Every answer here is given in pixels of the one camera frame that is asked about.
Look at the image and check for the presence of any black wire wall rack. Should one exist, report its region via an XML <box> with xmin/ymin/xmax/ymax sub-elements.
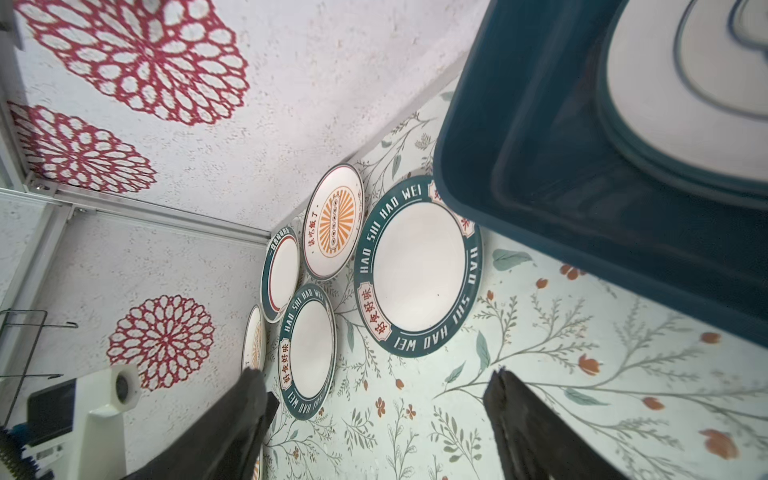
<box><xmin>1</xmin><ymin>308</ymin><xmax>79</xmax><ymax>427</ymax></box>

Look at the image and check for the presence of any orange sunburst plate left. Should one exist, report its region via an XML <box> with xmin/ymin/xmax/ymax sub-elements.
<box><xmin>241</xmin><ymin>305</ymin><xmax>267</xmax><ymax>370</ymax></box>

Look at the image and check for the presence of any green red rim plate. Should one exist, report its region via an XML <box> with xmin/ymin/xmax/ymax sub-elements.
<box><xmin>260</xmin><ymin>226</ymin><xmax>300</xmax><ymax>324</ymax></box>

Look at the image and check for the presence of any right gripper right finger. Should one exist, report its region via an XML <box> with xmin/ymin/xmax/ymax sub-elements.
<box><xmin>483</xmin><ymin>369</ymin><xmax>625</xmax><ymax>479</ymax></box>

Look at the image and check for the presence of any white plate cloud motif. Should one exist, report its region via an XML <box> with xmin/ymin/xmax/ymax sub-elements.
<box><xmin>598</xmin><ymin>1</ymin><xmax>767</xmax><ymax>210</ymax></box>

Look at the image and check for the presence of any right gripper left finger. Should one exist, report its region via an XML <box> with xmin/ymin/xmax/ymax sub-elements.
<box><xmin>127</xmin><ymin>369</ymin><xmax>280</xmax><ymax>479</ymax></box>

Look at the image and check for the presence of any orange sunburst plate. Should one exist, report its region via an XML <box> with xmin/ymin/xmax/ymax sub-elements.
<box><xmin>241</xmin><ymin>305</ymin><xmax>267</xmax><ymax>370</ymax></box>
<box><xmin>301</xmin><ymin>163</ymin><xmax>365</xmax><ymax>281</ymax></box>

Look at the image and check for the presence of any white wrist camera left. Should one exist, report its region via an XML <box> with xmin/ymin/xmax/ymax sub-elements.
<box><xmin>22</xmin><ymin>364</ymin><xmax>141</xmax><ymax>480</ymax></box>

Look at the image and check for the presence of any orange sunburst plate back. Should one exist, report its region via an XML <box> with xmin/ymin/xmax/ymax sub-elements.
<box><xmin>301</xmin><ymin>163</ymin><xmax>365</xmax><ymax>281</ymax></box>

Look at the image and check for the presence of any teal plastic bin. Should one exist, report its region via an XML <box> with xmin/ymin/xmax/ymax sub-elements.
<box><xmin>434</xmin><ymin>1</ymin><xmax>767</xmax><ymax>345</ymax></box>

